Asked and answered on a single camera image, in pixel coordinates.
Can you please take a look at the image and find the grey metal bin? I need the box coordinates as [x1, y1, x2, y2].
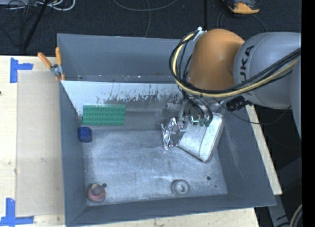
[56, 33, 277, 227]

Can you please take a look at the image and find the white rectangular box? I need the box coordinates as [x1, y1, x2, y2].
[177, 112, 225, 163]

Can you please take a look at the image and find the dark green flat block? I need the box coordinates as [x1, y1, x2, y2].
[82, 104, 126, 127]

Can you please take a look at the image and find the red-brown round knob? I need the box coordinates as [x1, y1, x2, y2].
[86, 182, 107, 203]

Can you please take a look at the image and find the grey round disc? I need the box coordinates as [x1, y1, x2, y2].
[171, 179, 191, 197]

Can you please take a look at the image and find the pale flat board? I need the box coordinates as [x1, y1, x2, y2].
[15, 69, 65, 218]

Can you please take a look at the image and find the crumpled silver foil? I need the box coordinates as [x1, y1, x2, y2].
[160, 117, 178, 151]

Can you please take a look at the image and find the black cylinder on white bracket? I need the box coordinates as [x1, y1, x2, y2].
[225, 95, 253, 112]

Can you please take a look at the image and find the small blue block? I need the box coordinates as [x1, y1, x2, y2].
[77, 126, 93, 143]

